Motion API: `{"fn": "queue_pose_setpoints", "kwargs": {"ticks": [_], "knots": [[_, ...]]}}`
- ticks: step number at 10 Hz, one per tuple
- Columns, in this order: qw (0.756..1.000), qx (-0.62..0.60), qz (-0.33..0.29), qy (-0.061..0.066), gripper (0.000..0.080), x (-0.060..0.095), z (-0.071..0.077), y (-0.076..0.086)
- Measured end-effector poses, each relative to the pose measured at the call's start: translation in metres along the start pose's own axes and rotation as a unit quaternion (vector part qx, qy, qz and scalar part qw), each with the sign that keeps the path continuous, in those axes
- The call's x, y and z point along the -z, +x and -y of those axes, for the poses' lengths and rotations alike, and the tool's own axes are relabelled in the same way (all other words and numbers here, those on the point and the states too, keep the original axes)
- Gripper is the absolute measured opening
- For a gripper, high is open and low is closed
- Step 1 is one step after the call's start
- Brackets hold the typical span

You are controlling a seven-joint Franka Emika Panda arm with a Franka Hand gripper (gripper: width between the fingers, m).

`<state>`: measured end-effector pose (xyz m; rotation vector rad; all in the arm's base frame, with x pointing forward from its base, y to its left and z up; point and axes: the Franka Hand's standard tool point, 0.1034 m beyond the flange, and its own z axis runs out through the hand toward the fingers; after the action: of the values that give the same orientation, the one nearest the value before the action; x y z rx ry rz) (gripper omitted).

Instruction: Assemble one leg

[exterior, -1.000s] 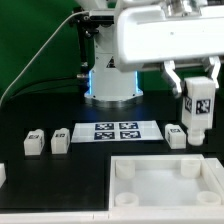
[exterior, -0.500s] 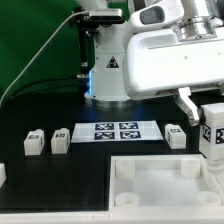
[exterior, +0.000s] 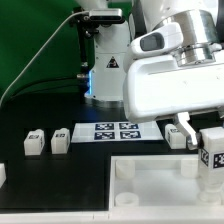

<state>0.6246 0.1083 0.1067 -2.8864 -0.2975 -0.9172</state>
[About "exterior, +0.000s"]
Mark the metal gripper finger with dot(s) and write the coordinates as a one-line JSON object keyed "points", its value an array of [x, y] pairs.
{"points": [[181, 121]]}

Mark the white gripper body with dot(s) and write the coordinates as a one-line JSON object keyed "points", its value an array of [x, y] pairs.
{"points": [[156, 88]]}

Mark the white square tabletop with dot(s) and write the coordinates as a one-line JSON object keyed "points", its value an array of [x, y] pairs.
{"points": [[158, 181]]}

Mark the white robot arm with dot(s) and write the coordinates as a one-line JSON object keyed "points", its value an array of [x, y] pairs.
{"points": [[201, 22]]}

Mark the white sheet with markers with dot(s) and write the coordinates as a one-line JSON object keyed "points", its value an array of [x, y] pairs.
{"points": [[115, 131]]}

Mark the white block left edge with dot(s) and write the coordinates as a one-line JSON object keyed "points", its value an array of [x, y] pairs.
{"points": [[2, 174]]}

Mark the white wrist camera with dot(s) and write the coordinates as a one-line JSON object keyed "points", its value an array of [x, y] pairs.
{"points": [[158, 42]]}

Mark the camera on black stand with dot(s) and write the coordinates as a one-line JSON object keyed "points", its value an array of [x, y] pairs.
{"points": [[101, 52]]}

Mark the white front rail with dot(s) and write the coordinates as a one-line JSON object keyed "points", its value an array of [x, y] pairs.
{"points": [[118, 217]]}

